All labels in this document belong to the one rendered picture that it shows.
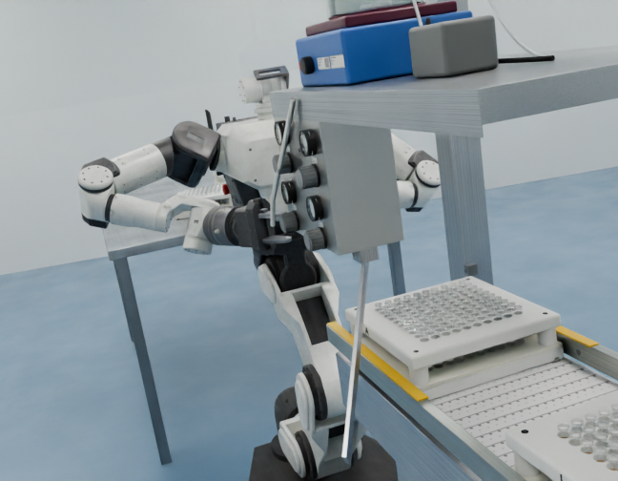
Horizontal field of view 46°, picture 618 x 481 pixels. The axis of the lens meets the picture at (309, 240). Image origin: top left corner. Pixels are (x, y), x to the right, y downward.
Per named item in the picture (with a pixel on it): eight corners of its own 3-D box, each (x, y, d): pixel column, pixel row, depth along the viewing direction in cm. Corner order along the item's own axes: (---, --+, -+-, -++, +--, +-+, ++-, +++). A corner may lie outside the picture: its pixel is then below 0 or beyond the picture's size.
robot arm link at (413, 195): (367, 218, 187) (432, 218, 194) (382, 194, 179) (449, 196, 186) (358, 184, 193) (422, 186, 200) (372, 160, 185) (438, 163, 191)
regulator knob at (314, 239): (304, 250, 107) (300, 222, 106) (320, 246, 108) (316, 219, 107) (312, 255, 104) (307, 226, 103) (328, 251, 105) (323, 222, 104)
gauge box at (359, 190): (290, 229, 121) (271, 111, 117) (348, 217, 124) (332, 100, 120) (337, 257, 101) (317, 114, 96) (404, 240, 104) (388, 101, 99)
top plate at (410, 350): (562, 326, 105) (561, 313, 105) (412, 371, 98) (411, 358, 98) (472, 285, 128) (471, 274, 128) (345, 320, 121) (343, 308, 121)
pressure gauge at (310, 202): (308, 219, 106) (304, 195, 105) (316, 218, 107) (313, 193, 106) (317, 223, 103) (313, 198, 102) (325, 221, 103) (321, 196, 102)
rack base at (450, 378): (564, 358, 107) (563, 343, 106) (417, 405, 100) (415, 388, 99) (474, 311, 129) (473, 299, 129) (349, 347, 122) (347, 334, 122)
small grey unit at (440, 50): (405, 79, 90) (400, 30, 88) (454, 71, 92) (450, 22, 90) (446, 77, 80) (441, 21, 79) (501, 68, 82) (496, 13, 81)
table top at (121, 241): (95, 200, 386) (93, 194, 385) (290, 162, 415) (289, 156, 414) (109, 261, 246) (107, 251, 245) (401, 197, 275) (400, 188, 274)
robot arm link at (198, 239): (216, 200, 158) (182, 200, 166) (206, 248, 157) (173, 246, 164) (251, 215, 167) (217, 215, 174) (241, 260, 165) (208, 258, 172)
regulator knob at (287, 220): (280, 232, 119) (276, 205, 117) (295, 228, 119) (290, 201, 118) (286, 235, 115) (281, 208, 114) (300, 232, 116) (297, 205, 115)
